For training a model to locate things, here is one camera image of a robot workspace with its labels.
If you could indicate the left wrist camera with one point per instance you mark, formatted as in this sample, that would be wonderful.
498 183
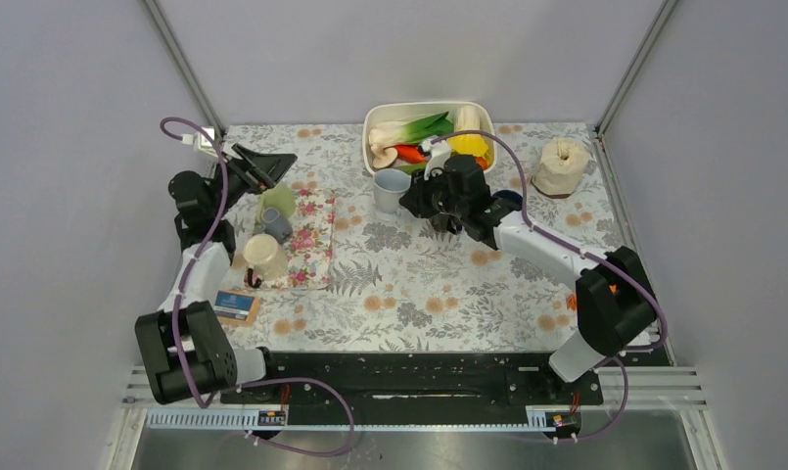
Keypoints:
201 142

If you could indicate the aluminium frame rail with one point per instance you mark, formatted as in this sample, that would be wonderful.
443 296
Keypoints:
182 66

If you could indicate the blue-grey textured square mug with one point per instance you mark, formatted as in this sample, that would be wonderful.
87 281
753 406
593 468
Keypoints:
276 225

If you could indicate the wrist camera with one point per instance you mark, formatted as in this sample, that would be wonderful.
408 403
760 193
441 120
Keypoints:
437 151
201 142

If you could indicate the toy mushroom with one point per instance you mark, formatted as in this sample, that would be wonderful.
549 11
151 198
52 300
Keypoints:
383 157

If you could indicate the floral serving tray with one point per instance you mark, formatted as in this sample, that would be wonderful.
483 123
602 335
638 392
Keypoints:
310 250

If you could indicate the cream white mug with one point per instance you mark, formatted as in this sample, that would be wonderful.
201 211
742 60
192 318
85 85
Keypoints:
267 261

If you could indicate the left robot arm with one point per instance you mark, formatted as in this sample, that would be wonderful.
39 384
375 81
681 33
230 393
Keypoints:
184 350

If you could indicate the toy bok choy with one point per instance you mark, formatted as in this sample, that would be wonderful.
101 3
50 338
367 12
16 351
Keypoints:
409 132

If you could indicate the dark blue mug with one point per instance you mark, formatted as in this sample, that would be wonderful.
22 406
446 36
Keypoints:
514 199

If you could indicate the toy green bean pods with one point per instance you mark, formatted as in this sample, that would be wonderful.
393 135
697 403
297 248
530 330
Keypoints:
410 169

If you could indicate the toy red chili pepper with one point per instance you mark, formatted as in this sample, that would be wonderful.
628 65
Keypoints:
410 154

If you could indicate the light grey-blue mug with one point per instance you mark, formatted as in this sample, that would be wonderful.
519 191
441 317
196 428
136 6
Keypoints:
389 186

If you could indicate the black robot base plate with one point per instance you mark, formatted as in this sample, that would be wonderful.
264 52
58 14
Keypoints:
419 388

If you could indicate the toy yellow napa cabbage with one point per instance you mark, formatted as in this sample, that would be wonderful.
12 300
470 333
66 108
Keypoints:
468 118

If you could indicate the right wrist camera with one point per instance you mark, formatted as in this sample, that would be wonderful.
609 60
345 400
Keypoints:
437 151

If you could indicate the light green mug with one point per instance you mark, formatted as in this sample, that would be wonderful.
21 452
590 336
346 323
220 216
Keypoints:
281 197

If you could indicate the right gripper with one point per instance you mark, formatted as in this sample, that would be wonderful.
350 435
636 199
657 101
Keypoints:
416 198

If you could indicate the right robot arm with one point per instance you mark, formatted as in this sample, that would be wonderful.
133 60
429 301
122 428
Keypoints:
615 302

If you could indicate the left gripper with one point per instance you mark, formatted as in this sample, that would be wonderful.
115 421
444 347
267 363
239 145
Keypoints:
268 169

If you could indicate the orange clip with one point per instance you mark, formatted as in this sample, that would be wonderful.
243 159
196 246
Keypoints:
571 302

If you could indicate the blue card box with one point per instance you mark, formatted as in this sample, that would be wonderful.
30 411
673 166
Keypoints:
236 308

